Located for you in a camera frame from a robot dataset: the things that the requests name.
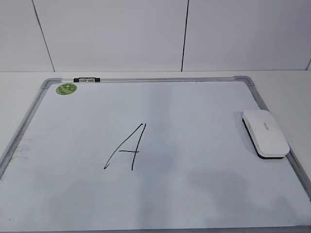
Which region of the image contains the white board eraser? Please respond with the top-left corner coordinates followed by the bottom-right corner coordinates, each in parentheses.
top-left (242, 109), bottom-right (290, 159)

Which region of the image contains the round green sticker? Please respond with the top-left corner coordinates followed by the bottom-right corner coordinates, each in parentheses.
top-left (56, 83), bottom-right (77, 95)

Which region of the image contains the white board with aluminium frame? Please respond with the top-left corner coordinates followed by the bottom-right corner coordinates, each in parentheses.
top-left (0, 76), bottom-right (311, 232)

